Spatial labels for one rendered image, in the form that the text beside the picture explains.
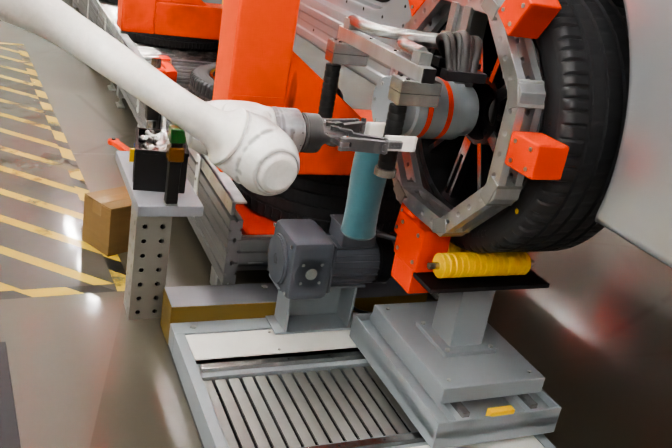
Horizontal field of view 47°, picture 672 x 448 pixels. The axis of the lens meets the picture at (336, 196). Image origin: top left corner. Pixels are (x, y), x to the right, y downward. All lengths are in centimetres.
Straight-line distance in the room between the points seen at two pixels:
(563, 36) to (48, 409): 145
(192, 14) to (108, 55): 273
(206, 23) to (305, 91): 193
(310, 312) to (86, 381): 67
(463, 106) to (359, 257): 62
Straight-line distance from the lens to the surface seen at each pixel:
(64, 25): 127
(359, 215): 187
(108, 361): 220
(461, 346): 204
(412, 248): 184
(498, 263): 184
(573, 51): 159
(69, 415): 202
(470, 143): 184
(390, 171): 153
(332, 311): 236
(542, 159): 149
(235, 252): 232
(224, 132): 120
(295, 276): 205
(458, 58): 152
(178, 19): 395
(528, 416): 201
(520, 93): 153
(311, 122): 142
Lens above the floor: 122
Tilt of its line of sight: 20 degrees down
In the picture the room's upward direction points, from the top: 10 degrees clockwise
